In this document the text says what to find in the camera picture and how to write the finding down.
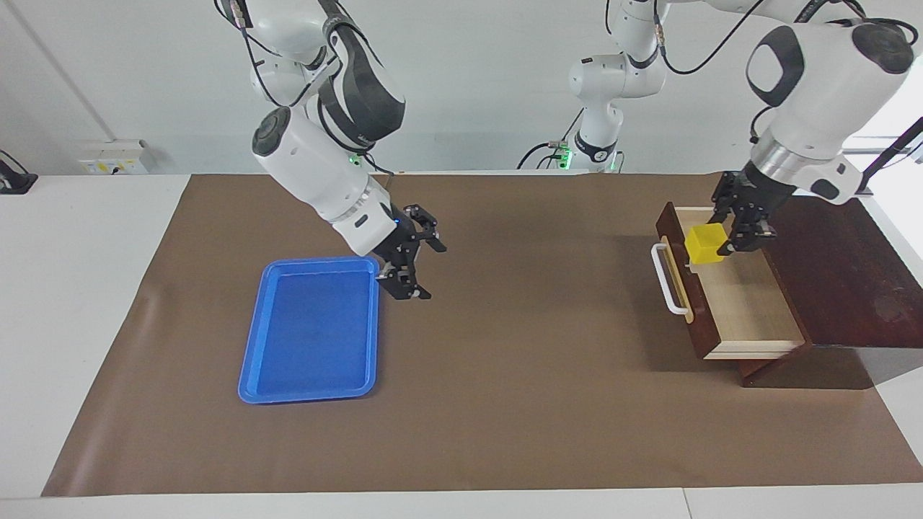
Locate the white wall outlet box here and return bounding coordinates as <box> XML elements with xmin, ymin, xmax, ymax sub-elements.
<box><xmin>78</xmin><ymin>139</ymin><xmax>150</xmax><ymax>175</ymax></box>

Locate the wooden drawer with white handle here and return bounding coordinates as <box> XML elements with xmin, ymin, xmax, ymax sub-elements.
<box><xmin>651</xmin><ymin>202</ymin><xmax>807</xmax><ymax>361</ymax></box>

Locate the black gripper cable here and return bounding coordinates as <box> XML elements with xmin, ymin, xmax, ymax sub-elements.
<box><xmin>653</xmin><ymin>0</ymin><xmax>765</xmax><ymax>76</ymax></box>
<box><xmin>231</xmin><ymin>0</ymin><xmax>394</xmax><ymax>177</ymax></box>

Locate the brown paper table mat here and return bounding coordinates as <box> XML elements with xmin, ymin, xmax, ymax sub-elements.
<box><xmin>41</xmin><ymin>173</ymin><xmax>923</xmax><ymax>498</ymax></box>

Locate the blue plastic tray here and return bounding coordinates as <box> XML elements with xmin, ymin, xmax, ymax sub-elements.
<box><xmin>238</xmin><ymin>256</ymin><xmax>381</xmax><ymax>405</ymax></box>

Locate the dark brown wooden cabinet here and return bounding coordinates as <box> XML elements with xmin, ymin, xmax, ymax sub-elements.
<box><xmin>739</xmin><ymin>193</ymin><xmax>923</xmax><ymax>390</ymax></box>

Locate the black clamp mount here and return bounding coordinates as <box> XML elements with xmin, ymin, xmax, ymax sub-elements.
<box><xmin>0</xmin><ymin>149</ymin><xmax>38</xmax><ymax>195</ymax></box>

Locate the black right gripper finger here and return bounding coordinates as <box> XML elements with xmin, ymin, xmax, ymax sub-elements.
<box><xmin>404</xmin><ymin>204</ymin><xmax>448</xmax><ymax>254</ymax></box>
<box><xmin>376</xmin><ymin>267</ymin><xmax>433</xmax><ymax>301</ymax></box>

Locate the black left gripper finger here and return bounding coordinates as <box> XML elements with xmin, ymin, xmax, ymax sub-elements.
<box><xmin>709</xmin><ymin>172</ymin><xmax>741</xmax><ymax>226</ymax></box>
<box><xmin>717</xmin><ymin>206</ymin><xmax>778</xmax><ymax>257</ymax></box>

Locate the yellow cube block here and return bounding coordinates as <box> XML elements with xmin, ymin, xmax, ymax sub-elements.
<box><xmin>684</xmin><ymin>223</ymin><xmax>728</xmax><ymax>266</ymax></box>

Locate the black base power cable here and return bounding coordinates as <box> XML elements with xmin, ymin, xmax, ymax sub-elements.
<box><xmin>518</xmin><ymin>108</ymin><xmax>583</xmax><ymax>170</ymax></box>

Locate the black camera stand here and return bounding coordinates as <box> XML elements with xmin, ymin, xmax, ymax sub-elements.
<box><xmin>858</xmin><ymin>115</ymin><xmax>923</xmax><ymax>197</ymax></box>

